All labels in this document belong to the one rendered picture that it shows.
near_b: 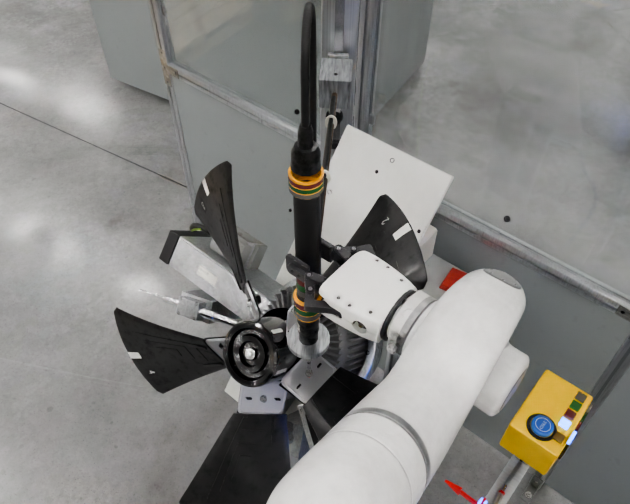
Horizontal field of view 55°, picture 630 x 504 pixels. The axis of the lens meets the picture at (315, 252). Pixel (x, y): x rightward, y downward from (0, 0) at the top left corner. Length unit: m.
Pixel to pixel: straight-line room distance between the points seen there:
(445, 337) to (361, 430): 0.17
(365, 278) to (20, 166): 3.05
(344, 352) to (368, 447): 0.72
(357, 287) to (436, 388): 0.24
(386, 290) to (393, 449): 0.33
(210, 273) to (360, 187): 0.38
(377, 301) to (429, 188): 0.49
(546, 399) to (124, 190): 2.53
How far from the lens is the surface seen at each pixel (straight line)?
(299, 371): 1.11
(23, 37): 4.90
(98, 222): 3.19
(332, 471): 0.45
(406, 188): 1.24
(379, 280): 0.79
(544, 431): 1.24
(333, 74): 1.36
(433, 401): 0.57
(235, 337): 1.11
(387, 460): 0.48
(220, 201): 1.15
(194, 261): 1.37
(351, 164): 1.30
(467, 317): 0.64
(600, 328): 1.68
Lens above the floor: 2.14
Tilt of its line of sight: 48 degrees down
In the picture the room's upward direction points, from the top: straight up
